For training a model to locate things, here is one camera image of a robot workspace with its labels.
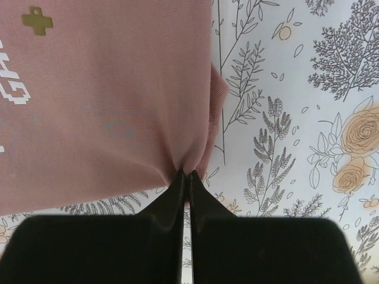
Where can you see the floral table mat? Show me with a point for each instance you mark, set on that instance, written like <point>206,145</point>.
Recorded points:
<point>299,128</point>

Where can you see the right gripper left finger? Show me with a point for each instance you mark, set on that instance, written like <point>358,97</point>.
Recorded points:
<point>141,248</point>

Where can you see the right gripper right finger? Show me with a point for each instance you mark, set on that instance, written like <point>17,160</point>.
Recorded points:
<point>231,249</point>

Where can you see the pink t shirt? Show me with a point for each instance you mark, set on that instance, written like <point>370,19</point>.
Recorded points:
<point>103,98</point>

